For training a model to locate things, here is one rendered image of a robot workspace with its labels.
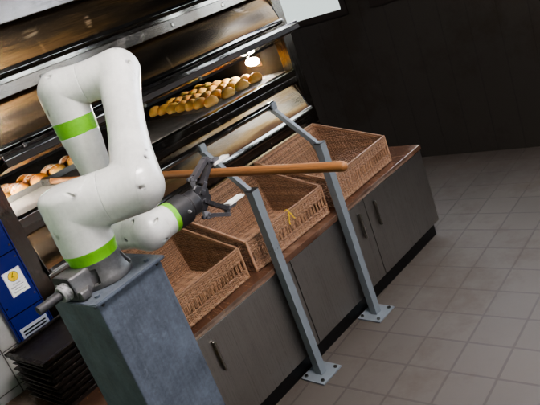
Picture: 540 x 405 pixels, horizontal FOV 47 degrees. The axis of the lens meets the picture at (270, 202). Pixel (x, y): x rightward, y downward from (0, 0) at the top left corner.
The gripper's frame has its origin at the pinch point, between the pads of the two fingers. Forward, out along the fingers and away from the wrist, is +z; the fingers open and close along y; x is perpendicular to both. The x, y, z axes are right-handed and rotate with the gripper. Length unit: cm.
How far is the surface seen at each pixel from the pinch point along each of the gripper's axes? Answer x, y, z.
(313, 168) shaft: 29.9, 0.8, 4.7
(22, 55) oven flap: -99, -56, 4
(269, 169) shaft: 12.3, 0.3, 4.9
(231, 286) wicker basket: -51, 59, 20
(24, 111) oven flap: -101, -36, -5
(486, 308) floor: 12, 120, 104
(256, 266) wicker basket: -50, 59, 36
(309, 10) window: -180, -16, 285
